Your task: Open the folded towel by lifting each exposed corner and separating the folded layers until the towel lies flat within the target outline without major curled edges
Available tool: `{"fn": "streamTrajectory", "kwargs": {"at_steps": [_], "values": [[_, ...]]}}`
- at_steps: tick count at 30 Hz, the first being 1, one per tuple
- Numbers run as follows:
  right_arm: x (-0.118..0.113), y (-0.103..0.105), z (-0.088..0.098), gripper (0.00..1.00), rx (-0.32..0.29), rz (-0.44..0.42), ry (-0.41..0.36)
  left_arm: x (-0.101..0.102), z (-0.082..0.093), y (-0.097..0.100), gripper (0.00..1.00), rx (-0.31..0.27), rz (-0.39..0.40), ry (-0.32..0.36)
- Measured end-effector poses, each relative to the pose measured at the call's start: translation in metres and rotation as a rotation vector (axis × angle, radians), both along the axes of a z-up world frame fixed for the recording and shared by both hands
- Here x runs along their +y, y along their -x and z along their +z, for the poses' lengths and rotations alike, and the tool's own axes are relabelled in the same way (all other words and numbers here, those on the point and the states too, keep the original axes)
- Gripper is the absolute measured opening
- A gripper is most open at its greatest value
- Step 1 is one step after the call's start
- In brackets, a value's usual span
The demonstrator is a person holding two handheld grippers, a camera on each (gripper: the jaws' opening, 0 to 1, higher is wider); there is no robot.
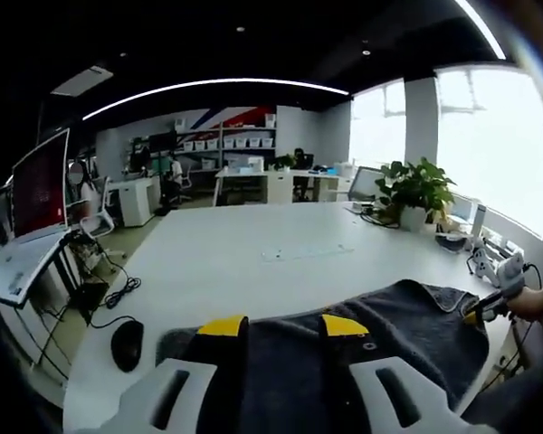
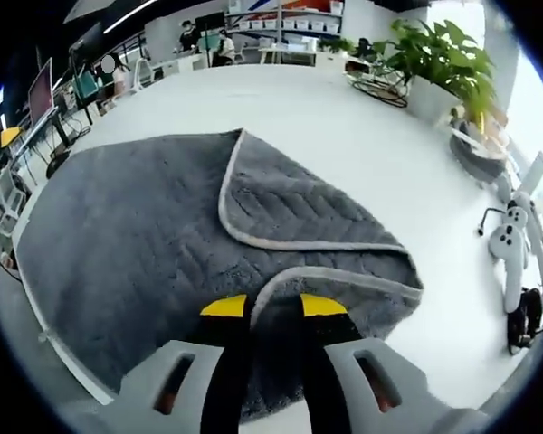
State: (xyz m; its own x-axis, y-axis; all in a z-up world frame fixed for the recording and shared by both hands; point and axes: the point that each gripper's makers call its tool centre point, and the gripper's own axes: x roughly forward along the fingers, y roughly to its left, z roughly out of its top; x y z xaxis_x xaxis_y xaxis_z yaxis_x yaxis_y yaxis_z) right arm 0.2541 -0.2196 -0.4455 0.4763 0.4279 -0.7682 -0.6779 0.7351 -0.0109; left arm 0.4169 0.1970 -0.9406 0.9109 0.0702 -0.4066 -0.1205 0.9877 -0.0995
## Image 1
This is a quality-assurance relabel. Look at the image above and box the grey towel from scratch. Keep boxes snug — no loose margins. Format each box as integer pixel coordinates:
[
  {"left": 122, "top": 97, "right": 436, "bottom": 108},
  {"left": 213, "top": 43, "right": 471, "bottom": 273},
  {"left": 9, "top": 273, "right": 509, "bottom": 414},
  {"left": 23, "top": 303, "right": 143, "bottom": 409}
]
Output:
[{"left": 156, "top": 278, "right": 491, "bottom": 434}]

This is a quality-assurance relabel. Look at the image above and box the white game controller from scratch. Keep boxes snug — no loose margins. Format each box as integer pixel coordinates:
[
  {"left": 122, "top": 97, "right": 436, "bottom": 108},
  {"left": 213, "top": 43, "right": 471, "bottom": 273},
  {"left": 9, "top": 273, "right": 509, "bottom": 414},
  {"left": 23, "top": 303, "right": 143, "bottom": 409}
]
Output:
[{"left": 468, "top": 250, "right": 500, "bottom": 287}]

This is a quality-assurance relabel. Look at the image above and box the white upright box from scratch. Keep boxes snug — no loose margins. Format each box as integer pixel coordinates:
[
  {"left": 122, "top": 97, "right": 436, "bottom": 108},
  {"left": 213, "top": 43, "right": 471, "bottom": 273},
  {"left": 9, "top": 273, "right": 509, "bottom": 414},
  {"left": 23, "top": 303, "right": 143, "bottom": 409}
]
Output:
[{"left": 470, "top": 203, "right": 488, "bottom": 244}]

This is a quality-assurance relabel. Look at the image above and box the white headset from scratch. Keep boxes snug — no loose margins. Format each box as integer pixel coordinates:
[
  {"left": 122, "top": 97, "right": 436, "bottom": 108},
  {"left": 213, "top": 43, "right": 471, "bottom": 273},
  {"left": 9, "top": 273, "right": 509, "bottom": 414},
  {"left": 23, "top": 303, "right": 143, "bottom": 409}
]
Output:
[{"left": 433, "top": 231, "right": 468, "bottom": 255}]

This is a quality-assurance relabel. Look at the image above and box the black oval device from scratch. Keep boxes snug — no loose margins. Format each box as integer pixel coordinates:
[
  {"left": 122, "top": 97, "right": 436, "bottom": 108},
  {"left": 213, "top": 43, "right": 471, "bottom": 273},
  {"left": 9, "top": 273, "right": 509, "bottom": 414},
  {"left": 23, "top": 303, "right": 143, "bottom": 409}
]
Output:
[{"left": 110, "top": 319, "right": 145, "bottom": 373}]

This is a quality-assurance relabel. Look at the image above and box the person's dark clothing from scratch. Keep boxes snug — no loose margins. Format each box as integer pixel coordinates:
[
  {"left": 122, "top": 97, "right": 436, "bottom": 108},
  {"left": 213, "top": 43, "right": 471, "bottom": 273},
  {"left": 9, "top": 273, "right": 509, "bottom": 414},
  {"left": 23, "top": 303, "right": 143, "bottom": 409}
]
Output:
[{"left": 460, "top": 356, "right": 543, "bottom": 434}]

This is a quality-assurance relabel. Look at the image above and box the large potted plant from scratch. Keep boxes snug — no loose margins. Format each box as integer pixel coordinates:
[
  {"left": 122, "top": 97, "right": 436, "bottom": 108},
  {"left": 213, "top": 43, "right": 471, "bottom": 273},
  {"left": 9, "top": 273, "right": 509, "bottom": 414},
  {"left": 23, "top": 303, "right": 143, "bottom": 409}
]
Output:
[{"left": 373, "top": 156, "right": 458, "bottom": 233}]

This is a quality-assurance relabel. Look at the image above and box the grey laptop screen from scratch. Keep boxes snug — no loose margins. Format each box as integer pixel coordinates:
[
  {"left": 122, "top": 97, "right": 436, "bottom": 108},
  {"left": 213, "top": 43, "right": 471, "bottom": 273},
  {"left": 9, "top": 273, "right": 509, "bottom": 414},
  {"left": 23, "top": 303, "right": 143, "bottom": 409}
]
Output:
[{"left": 347, "top": 165, "right": 386, "bottom": 214}]

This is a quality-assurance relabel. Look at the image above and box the white cabinet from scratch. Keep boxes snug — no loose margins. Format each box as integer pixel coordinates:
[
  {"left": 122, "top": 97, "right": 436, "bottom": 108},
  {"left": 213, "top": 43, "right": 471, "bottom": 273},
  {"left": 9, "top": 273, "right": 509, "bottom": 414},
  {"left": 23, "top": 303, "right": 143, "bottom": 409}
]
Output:
[{"left": 119, "top": 175, "right": 163, "bottom": 228}]

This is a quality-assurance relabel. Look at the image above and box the white office chair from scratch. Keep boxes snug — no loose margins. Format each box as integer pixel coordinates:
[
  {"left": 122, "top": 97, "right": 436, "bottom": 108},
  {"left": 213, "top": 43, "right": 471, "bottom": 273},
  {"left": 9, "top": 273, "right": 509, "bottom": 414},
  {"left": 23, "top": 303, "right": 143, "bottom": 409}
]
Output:
[{"left": 78, "top": 175, "right": 118, "bottom": 240}]

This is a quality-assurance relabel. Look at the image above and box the white office desk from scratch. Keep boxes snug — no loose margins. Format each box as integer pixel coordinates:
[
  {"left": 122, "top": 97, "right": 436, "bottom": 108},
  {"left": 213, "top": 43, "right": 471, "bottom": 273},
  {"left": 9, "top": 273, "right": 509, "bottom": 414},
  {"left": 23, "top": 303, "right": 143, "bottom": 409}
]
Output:
[{"left": 214, "top": 165, "right": 359, "bottom": 205}]

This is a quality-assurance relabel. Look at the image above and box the white side desk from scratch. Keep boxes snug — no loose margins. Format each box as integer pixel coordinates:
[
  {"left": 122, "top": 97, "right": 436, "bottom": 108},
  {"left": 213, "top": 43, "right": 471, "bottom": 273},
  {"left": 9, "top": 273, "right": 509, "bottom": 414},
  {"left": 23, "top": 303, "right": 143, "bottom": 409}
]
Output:
[{"left": 0, "top": 228, "right": 74, "bottom": 309}]

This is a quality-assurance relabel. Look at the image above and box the small potted plant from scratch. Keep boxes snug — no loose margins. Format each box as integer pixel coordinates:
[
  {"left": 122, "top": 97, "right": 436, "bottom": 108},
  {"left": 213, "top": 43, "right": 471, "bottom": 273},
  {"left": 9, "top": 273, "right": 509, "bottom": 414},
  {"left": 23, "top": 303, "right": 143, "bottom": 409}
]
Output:
[{"left": 272, "top": 153, "right": 299, "bottom": 174}]

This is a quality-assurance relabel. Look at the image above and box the shelf rack with white bins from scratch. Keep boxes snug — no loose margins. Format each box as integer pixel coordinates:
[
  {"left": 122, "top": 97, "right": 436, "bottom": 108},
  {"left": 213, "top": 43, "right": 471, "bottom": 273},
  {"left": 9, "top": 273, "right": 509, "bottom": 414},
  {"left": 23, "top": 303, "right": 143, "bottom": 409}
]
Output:
[{"left": 128, "top": 111, "right": 278, "bottom": 176}]

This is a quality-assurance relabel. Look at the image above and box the white monitor with red screen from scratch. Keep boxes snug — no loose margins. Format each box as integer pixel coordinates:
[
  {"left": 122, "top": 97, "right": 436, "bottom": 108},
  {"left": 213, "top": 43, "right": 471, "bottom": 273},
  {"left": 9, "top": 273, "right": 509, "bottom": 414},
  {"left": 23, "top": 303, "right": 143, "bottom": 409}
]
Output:
[{"left": 10, "top": 127, "right": 71, "bottom": 241}]

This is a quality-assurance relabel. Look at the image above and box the long ceiling light strip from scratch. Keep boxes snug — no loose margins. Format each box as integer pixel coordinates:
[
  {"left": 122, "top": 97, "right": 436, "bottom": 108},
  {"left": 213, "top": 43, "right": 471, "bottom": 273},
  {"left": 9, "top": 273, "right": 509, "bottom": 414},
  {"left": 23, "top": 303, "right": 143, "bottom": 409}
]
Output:
[{"left": 81, "top": 78, "right": 350, "bottom": 122}]

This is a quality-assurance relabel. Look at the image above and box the ceiling air conditioner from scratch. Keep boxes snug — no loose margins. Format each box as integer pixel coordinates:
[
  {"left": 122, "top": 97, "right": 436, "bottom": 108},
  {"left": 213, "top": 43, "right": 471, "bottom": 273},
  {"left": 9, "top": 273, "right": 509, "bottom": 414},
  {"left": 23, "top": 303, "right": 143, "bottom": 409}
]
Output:
[{"left": 49, "top": 65, "right": 115, "bottom": 98}]

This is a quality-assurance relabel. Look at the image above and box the black floor cable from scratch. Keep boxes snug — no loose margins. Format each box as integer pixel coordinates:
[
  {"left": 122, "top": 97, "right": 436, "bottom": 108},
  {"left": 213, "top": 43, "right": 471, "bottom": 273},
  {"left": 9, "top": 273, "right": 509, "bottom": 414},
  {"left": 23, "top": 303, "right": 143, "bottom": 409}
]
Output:
[{"left": 89, "top": 251, "right": 142, "bottom": 330}]

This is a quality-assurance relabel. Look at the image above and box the black cable by plant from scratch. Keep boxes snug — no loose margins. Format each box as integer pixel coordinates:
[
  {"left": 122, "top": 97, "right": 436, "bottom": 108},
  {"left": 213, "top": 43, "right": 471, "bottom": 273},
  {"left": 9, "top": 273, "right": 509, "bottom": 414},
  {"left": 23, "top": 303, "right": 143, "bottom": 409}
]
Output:
[{"left": 358, "top": 209, "right": 403, "bottom": 231}]

